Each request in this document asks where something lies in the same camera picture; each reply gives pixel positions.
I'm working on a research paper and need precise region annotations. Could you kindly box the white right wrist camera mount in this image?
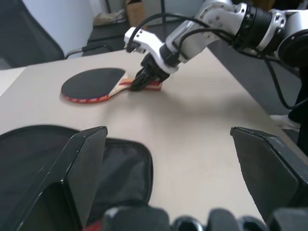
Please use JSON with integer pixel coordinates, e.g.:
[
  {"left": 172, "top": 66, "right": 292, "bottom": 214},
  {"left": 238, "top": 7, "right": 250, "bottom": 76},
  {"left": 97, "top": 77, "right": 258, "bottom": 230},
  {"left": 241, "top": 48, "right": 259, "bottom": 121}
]
[{"left": 124, "top": 26, "right": 179, "bottom": 74}]

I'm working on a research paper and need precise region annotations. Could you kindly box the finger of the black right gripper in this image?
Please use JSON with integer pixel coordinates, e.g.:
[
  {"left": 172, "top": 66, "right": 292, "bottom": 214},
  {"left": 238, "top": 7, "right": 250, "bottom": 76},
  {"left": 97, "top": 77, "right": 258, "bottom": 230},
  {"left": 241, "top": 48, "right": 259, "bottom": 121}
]
[
  {"left": 130, "top": 71, "right": 157, "bottom": 92},
  {"left": 133, "top": 68, "right": 148, "bottom": 82}
]

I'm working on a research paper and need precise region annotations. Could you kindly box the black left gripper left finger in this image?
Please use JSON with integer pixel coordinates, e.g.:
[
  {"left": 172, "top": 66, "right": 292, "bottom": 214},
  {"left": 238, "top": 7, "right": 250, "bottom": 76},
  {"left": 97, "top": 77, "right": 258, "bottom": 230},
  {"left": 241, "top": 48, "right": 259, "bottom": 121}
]
[{"left": 7, "top": 125, "right": 108, "bottom": 231}]

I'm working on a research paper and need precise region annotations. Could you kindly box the black rubber table tennis paddle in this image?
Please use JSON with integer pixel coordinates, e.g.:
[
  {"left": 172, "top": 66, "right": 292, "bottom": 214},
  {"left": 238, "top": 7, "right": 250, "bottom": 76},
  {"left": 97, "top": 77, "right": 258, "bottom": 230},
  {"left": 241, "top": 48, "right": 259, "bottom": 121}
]
[{"left": 60, "top": 67, "right": 162, "bottom": 103}]

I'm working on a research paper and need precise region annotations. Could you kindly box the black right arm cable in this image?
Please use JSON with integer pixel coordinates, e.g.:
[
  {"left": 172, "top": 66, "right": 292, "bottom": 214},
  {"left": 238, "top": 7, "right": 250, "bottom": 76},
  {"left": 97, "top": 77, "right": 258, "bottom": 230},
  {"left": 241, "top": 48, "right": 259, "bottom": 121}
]
[{"left": 126, "top": 12, "right": 301, "bottom": 110}]

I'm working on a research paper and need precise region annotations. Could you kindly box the dark office chair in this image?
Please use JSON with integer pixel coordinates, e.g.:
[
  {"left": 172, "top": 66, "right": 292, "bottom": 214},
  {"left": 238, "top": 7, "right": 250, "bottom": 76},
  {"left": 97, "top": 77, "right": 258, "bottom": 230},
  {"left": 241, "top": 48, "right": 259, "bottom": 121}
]
[{"left": 0, "top": 0, "right": 65, "bottom": 71}]

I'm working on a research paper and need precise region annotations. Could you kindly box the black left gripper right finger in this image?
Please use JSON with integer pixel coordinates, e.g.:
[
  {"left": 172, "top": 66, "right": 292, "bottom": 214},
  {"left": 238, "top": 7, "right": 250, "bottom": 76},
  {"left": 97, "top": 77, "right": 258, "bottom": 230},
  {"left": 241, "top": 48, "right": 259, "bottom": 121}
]
[{"left": 230, "top": 126, "right": 308, "bottom": 227}]

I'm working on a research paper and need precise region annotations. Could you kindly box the beige cloth bundle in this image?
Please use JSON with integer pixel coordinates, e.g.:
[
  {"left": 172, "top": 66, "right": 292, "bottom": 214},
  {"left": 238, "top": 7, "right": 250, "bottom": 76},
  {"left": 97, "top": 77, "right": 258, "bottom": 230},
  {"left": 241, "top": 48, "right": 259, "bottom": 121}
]
[{"left": 92, "top": 11, "right": 126, "bottom": 26}]

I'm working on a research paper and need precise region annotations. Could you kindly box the red and black paddle case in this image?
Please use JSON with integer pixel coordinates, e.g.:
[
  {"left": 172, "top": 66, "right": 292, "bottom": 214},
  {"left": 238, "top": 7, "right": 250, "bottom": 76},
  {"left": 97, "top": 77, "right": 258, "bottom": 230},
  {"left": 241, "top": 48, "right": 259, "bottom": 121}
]
[{"left": 0, "top": 124, "right": 154, "bottom": 231}]

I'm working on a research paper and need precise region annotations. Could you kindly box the brown cardboard box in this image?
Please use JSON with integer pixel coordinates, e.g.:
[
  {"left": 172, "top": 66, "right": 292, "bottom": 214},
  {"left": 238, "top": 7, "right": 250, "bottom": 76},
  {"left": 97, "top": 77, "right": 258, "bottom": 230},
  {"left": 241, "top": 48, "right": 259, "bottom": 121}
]
[{"left": 126, "top": 0, "right": 147, "bottom": 27}]

